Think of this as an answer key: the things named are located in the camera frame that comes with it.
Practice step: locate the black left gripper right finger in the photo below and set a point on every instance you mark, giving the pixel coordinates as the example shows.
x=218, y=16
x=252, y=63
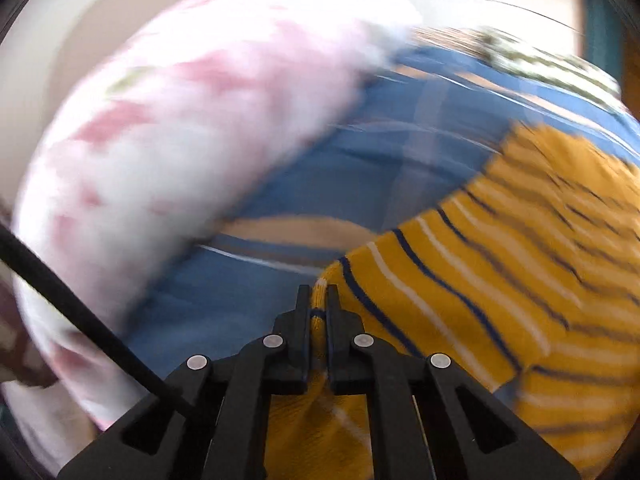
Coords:
x=428, y=417

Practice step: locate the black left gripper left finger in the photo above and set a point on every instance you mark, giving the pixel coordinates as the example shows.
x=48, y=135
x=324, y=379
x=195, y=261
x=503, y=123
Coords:
x=208, y=419

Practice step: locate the yellow striped knit sweater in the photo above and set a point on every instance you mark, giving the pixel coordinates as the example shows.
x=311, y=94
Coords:
x=528, y=275

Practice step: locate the blue plaid bed sheet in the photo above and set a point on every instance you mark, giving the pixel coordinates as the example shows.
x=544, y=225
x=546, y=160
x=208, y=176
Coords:
x=420, y=132

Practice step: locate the green white-dotted pillow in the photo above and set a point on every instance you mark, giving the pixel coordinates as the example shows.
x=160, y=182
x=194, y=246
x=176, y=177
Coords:
x=511, y=55

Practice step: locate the beige round headboard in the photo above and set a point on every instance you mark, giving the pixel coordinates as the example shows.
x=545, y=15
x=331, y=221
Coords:
x=51, y=46

